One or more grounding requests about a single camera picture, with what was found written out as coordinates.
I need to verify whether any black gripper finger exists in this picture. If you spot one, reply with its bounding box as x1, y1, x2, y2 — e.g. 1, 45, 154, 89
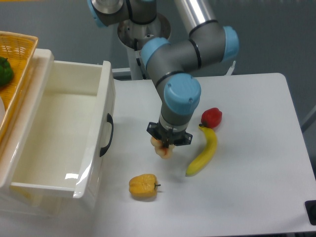
151, 130, 163, 141
164, 127, 172, 148

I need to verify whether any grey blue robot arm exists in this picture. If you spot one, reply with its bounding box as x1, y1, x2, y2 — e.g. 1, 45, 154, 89
87, 0, 239, 147

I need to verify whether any yellow woven basket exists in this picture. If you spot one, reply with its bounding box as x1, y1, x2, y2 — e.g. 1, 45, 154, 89
0, 31, 38, 143

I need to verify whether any white clip at table edge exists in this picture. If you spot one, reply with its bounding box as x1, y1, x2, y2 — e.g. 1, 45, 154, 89
226, 60, 236, 76

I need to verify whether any green bell pepper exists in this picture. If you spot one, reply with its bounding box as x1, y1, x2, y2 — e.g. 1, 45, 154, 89
0, 57, 14, 86

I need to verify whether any black object at table edge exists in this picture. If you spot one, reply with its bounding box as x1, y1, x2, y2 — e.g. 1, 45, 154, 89
305, 200, 316, 226

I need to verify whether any red bell pepper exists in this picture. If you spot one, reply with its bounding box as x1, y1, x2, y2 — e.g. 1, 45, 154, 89
201, 108, 222, 128

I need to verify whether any white open drawer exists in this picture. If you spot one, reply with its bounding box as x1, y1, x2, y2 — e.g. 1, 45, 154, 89
10, 61, 115, 198

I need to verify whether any yellow bell pepper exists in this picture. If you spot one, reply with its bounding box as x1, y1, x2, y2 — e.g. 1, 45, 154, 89
129, 174, 161, 198

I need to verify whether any black drawer handle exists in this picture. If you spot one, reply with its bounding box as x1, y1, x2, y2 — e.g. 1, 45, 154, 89
99, 113, 114, 157

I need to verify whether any white drawer cabinet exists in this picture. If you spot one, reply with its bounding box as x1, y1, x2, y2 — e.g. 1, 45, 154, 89
0, 49, 96, 215

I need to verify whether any yellow banana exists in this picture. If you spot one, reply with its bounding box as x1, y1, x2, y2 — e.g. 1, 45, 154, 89
186, 124, 218, 176

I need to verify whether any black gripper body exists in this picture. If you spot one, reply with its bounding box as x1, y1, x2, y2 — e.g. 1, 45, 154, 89
147, 122, 193, 146

